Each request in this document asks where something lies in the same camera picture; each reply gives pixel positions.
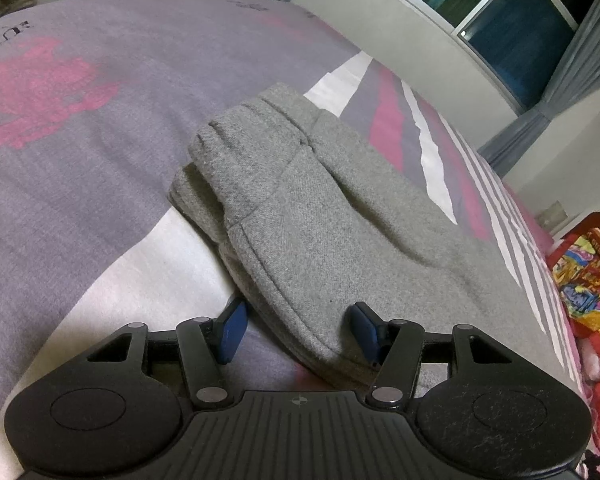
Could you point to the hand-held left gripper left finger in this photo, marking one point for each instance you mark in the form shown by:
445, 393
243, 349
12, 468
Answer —
232, 330

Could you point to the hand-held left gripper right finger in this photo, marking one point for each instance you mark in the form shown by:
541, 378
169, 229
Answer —
361, 332

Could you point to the grey pants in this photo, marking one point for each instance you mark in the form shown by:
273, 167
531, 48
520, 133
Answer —
330, 220

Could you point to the grey pink striped bed sheet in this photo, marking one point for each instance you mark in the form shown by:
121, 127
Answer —
80, 185

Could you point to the colourful printed blanket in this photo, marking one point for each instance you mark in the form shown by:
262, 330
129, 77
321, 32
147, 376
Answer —
587, 285

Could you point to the wall socket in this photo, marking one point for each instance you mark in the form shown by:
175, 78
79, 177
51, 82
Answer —
551, 212

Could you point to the window with white frame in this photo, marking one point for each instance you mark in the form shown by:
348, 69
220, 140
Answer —
500, 25

